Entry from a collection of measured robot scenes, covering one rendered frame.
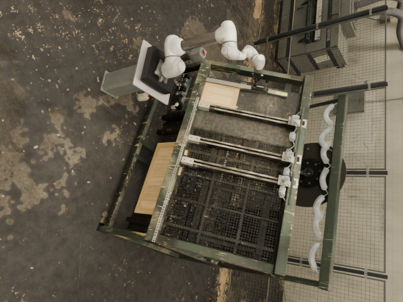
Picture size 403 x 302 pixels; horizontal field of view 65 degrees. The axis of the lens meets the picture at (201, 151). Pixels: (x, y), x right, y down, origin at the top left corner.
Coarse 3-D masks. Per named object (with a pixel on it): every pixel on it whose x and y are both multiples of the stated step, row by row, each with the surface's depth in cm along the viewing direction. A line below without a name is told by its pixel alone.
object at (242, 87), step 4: (208, 80) 370; (212, 80) 370; (216, 80) 370; (220, 80) 370; (224, 84) 368; (228, 84) 367; (232, 84) 367; (236, 84) 367; (240, 84) 366; (244, 84) 366; (240, 88) 366; (244, 88) 365; (248, 88) 364; (260, 92) 364; (264, 92) 362; (268, 92) 361; (272, 92) 361; (284, 92) 360; (280, 96) 362; (284, 96) 360
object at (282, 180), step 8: (184, 160) 327; (192, 160) 327; (200, 160) 327; (208, 168) 326; (216, 168) 322; (224, 168) 325; (232, 168) 322; (240, 176) 323; (248, 176) 318; (256, 176) 318; (264, 176) 317; (280, 176) 313; (272, 184) 319; (280, 184) 310; (288, 184) 309; (296, 184) 309
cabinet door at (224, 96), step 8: (208, 88) 368; (216, 88) 368; (224, 88) 368; (232, 88) 367; (208, 96) 364; (216, 96) 364; (224, 96) 363; (232, 96) 363; (216, 104) 359; (224, 104) 359; (232, 104) 358
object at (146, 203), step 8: (160, 144) 391; (168, 144) 382; (160, 152) 384; (168, 152) 376; (152, 160) 385; (160, 160) 377; (168, 160) 369; (152, 168) 378; (160, 168) 370; (152, 176) 372; (160, 176) 364; (144, 184) 373; (152, 184) 365; (160, 184) 358; (144, 192) 366; (152, 192) 359; (144, 200) 361; (152, 200) 353; (136, 208) 362; (144, 208) 354; (152, 208) 347
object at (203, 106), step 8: (200, 104) 354; (208, 104) 353; (216, 112) 355; (224, 112) 351; (232, 112) 348; (240, 112) 350; (248, 112) 348; (256, 120) 350; (264, 120) 345; (272, 120) 342; (280, 120) 345; (288, 120) 338; (304, 120) 337
